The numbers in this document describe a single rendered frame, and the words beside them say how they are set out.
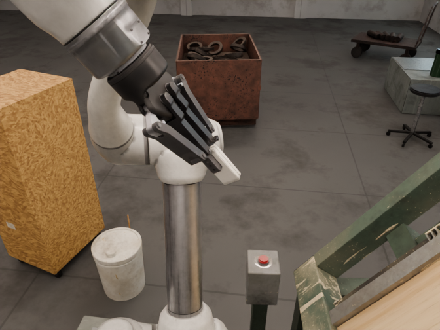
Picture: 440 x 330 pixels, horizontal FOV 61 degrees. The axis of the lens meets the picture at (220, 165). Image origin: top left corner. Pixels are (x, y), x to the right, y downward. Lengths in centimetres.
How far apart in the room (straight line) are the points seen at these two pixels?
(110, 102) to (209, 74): 339
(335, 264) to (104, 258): 136
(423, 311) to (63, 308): 206
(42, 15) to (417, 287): 110
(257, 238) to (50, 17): 257
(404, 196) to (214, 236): 180
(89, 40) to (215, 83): 371
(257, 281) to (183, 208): 57
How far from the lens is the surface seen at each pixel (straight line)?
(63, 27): 46
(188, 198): 96
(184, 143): 49
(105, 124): 79
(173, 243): 100
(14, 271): 300
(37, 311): 270
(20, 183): 230
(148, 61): 47
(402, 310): 123
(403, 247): 138
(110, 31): 45
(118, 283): 244
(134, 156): 92
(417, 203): 139
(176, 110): 50
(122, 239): 241
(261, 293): 149
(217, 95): 418
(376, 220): 139
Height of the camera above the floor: 198
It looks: 32 degrees down
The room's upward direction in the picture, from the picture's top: straight up
